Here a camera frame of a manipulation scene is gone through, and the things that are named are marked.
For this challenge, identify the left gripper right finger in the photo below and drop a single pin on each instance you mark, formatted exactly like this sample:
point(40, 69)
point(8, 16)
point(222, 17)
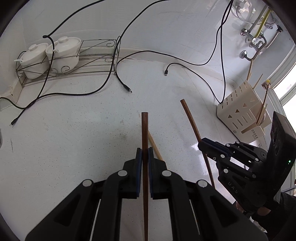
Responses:
point(182, 198)

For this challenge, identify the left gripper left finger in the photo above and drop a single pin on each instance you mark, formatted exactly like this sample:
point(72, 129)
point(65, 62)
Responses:
point(104, 203)

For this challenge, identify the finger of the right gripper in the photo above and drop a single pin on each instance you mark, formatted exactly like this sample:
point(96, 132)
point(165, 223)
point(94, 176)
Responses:
point(216, 151)

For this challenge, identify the dark brown wooden chopstick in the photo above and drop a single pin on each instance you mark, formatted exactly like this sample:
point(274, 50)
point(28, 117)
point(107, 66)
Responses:
point(198, 137)

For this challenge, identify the reddish brown wooden chopstick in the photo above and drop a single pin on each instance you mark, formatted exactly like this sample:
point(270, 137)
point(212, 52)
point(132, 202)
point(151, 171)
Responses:
point(145, 186)

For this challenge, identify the person's right hand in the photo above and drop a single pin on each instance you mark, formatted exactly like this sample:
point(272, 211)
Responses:
point(261, 211)

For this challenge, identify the light bamboo chopstick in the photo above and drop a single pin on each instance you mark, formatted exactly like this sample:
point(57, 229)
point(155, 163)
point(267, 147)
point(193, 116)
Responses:
point(153, 144)

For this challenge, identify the beige utensil holder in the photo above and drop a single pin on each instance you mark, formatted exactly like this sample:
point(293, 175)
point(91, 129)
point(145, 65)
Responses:
point(244, 114)

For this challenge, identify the bamboo chopstick in holder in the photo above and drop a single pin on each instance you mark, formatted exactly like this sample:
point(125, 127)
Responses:
point(249, 71)

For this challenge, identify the right white ceramic pot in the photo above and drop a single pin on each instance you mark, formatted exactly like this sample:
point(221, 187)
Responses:
point(66, 54)

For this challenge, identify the white ceramic pot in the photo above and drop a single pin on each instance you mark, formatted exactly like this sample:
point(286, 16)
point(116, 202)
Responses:
point(66, 54)
point(34, 61)

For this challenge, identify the left white ceramic pot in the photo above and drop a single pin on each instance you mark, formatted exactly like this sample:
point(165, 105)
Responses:
point(34, 61)

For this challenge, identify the metal wall faucet pipes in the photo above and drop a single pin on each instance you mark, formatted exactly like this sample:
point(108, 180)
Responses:
point(254, 36)

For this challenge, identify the metal wire rack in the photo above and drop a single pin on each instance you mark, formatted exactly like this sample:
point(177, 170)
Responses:
point(95, 56)

